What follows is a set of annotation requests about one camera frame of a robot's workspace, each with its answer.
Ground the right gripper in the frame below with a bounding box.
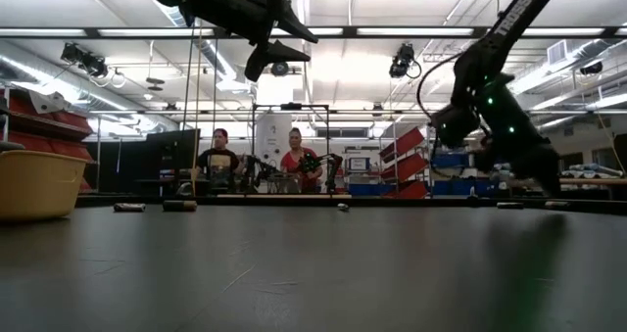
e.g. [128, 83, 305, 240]
[463, 75, 563, 199]

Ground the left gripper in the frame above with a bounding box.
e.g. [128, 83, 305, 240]
[185, 0, 319, 83]

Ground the wooden workbench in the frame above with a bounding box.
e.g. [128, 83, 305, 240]
[560, 176, 627, 201]

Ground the grey material roll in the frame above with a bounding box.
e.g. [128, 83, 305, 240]
[567, 163, 626, 179]

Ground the blue storage bin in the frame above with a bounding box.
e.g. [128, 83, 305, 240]
[432, 154, 471, 168]
[432, 178, 510, 199]
[348, 182, 393, 198]

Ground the white cylindrical tank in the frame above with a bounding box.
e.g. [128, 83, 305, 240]
[255, 114, 294, 175]

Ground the black overhead crossbar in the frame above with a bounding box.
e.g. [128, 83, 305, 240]
[0, 25, 627, 41]

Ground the person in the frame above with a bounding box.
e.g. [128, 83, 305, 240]
[191, 127, 246, 195]
[279, 126, 324, 195]

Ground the white air vent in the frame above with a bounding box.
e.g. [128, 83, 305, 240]
[547, 38, 569, 67]

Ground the tilted red bin rack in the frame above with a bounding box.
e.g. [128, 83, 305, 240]
[377, 125, 431, 201]

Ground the black computer monitor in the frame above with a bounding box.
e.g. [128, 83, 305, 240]
[146, 128, 202, 172]

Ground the red storage bin rack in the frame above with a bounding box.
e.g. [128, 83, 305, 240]
[0, 89, 98, 196]

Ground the yellow plastic bin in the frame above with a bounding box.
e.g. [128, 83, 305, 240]
[0, 149, 90, 223]

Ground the black metal frame stand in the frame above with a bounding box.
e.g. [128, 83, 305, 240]
[251, 103, 331, 196]

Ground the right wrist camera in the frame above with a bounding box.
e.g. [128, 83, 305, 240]
[429, 104, 484, 150]

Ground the black overhead camera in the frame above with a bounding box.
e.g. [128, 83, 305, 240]
[388, 42, 423, 80]

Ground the black ceiling camera cluster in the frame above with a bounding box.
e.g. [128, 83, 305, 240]
[60, 41, 110, 79]

